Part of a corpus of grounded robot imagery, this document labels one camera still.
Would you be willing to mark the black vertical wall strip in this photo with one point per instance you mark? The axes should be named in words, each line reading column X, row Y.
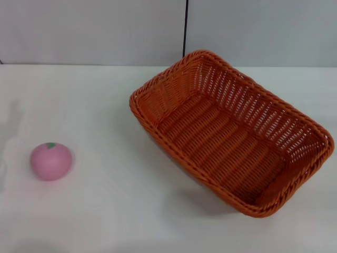
column 185, row 26

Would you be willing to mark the orange woven plastic basket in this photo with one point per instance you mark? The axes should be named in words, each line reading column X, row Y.
column 218, row 137

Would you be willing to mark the pink peach toy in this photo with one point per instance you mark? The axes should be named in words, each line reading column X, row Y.
column 50, row 163

